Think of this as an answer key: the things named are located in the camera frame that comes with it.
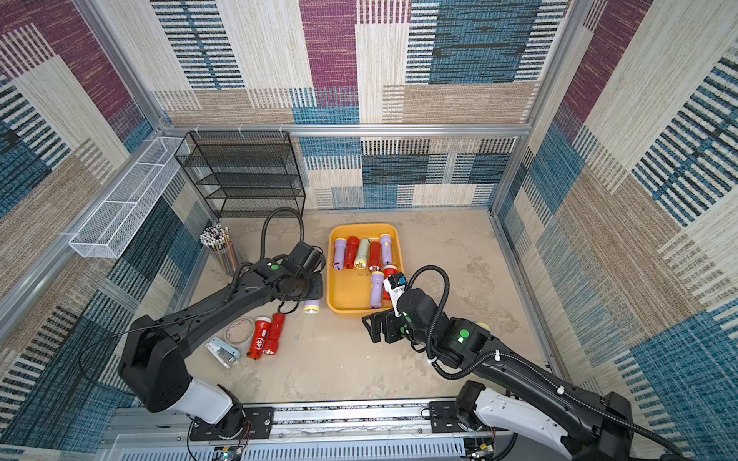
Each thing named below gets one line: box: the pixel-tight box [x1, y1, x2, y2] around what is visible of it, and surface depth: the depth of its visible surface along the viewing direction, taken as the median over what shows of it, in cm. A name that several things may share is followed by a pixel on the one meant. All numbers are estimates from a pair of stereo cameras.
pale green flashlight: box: [353, 238, 371, 270], surface depth 104 cm
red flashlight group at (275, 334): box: [262, 313, 286, 356], surface depth 88 cm
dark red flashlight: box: [344, 236, 361, 269], surface depth 107 cm
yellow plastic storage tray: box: [326, 222, 405, 318], surface depth 99 cm
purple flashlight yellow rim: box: [303, 299, 320, 315], surface depth 81 cm
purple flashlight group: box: [379, 233, 394, 266], surface depth 107 cm
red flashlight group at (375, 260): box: [369, 241, 382, 272], surface depth 104 cm
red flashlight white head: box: [246, 315, 272, 360], surface depth 87 cm
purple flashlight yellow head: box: [369, 270, 385, 310], surface depth 96 cm
